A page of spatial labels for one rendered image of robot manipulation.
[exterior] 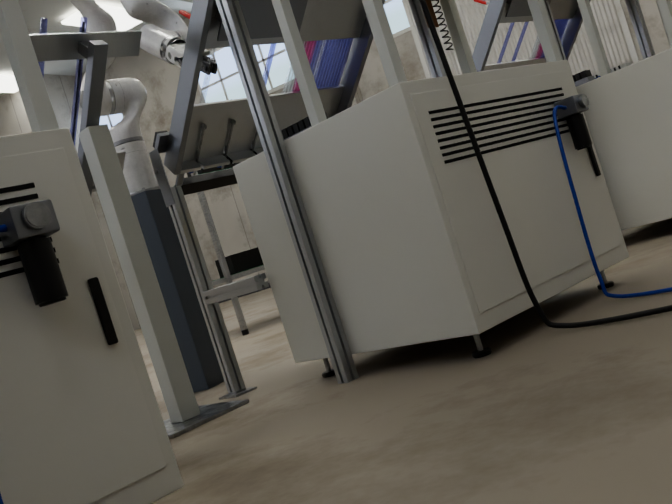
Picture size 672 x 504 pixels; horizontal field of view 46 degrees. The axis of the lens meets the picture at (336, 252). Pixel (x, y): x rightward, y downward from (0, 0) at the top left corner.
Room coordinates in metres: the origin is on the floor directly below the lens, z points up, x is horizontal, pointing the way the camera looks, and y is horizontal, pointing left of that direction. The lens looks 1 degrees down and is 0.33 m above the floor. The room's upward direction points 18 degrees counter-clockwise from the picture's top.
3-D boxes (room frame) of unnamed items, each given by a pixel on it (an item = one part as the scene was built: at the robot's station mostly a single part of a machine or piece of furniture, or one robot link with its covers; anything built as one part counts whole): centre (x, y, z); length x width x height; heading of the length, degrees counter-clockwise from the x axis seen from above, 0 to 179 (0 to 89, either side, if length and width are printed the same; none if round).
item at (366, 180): (2.16, -0.28, 0.31); 0.70 x 0.65 x 0.62; 132
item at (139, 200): (2.80, 0.58, 0.35); 0.18 x 0.18 x 0.70; 62
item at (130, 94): (2.82, 0.56, 1.00); 0.19 x 0.12 x 0.24; 127
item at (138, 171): (2.80, 0.58, 0.79); 0.19 x 0.19 x 0.18
